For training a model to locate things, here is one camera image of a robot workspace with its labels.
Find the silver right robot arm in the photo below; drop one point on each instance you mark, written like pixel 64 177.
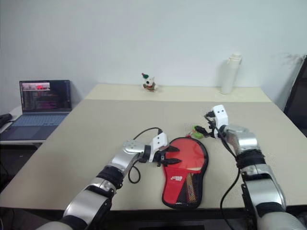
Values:
pixel 247 141

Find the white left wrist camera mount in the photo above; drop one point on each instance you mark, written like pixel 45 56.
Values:
pixel 159 141

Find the white plush dog toy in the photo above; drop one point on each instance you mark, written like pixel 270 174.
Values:
pixel 149 82

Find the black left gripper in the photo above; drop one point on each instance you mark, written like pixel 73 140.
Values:
pixel 160 157

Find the red table tennis paddle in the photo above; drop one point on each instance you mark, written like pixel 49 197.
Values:
pixel 189 151

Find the white water bottle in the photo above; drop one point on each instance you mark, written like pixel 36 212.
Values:
pixel 229 76

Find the black and red paddle case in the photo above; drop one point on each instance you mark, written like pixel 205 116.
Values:
pixel 172 187

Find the black chair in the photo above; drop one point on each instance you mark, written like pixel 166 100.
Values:
pixel 298 100

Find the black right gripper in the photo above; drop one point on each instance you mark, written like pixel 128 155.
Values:
pixel 213 129

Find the open grey laptop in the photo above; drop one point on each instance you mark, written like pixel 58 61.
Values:
pixel 38 119

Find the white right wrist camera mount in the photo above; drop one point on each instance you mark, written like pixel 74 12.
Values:
pixel 220 115

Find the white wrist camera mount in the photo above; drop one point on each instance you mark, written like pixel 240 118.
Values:
pixel 159 141
pixel 220 115

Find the red and green zipper pull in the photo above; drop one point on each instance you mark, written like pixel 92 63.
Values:
pixel 197 135

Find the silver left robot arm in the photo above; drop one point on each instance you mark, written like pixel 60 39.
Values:
pixel 124 158

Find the black object beside laptop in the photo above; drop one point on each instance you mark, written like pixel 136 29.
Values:
pixel 5 118

